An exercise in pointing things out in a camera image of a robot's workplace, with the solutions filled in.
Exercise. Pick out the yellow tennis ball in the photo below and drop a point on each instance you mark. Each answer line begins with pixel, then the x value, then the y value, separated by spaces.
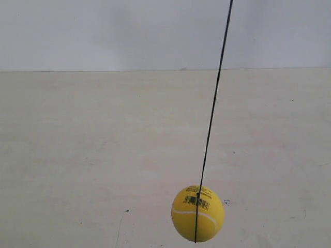
pixel 197 213

